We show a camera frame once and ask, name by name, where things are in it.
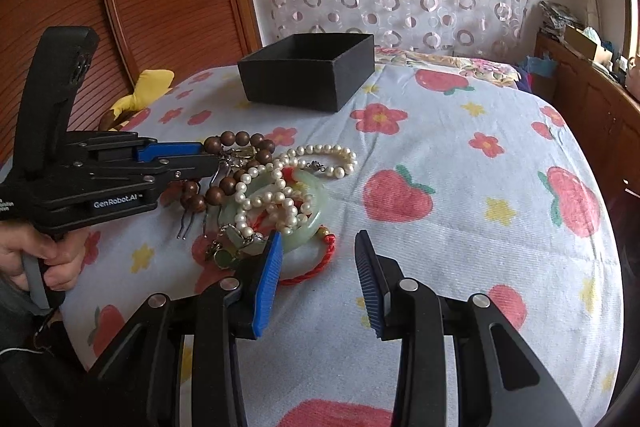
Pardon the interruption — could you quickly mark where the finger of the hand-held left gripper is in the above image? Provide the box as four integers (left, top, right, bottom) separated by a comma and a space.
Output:
134, 138, 221, 162
127, 154, 222, 194

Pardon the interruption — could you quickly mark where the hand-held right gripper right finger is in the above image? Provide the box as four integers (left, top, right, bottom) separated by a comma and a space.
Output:
354, 230, 583, 427

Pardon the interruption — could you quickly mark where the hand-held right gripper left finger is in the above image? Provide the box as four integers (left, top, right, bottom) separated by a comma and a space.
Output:
87, 231, 285, 427

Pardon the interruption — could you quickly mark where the red cord bracelet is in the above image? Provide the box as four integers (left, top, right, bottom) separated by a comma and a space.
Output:
192, 167, 337, 287

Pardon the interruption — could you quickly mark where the wooden bead bracelet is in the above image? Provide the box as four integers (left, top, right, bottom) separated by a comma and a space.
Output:
160, 131, 277, 214

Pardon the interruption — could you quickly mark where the green stone pendant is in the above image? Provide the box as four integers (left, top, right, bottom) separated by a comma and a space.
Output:
206, 227, 252, 271

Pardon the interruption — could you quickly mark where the silver jewelry piece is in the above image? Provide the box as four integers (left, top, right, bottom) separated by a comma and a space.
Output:
232, 144, 359, 238

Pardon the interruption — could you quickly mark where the black cardboard box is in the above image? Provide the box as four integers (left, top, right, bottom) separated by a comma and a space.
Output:
237, 33, 376, 114

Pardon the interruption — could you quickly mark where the person's left hand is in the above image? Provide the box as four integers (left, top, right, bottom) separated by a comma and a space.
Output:
0, 222, 85, 308

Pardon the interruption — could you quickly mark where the yellow plush toy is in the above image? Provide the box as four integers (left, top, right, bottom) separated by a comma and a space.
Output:
100, 69, 175, 130

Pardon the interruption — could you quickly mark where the strawberry printed bedsheet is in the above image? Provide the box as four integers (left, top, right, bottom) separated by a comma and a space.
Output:
50, 56, 624, 427

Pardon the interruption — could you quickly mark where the floral quilt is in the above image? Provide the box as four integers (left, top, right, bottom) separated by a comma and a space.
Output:
375, 46, 523, 92

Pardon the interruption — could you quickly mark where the dark blue blanket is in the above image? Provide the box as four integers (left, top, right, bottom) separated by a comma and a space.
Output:
512, 64, 534, 94

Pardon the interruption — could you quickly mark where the blue plastic bag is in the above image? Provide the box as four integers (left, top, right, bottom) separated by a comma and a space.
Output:
520, 52, 559, 80

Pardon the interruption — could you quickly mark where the wooden cabinet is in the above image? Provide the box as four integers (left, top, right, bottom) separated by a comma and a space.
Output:
532, 29, 640, 188

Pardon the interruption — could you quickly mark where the brown cardboard box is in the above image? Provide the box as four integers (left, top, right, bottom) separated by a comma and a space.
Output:
565, 24, 604, 60

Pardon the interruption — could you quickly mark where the stack of magazines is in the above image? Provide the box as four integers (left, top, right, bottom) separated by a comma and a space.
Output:
539, 1, 584, 38

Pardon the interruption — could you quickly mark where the window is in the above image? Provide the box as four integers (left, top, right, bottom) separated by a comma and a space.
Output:
620, 0, 640, 72

